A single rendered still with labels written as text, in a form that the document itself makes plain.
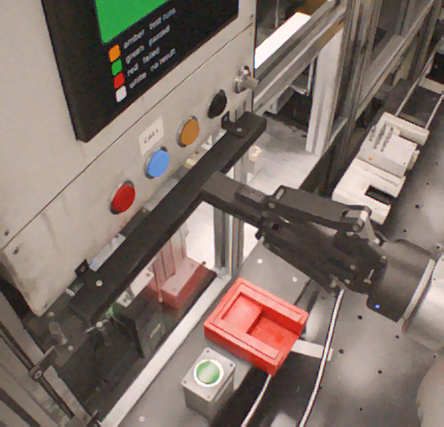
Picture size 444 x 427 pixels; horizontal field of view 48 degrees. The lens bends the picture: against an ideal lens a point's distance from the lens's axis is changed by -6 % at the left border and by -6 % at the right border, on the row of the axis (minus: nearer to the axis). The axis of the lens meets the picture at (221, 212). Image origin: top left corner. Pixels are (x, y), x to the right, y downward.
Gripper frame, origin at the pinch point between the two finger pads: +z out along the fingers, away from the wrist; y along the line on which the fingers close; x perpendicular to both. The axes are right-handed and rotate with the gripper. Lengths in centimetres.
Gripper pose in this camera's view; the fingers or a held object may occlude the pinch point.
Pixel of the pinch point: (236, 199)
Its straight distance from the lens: 54.5
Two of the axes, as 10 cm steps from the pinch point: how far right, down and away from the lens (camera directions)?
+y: 0.0, -6.3, -7.8
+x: -5.4, 6.5, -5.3
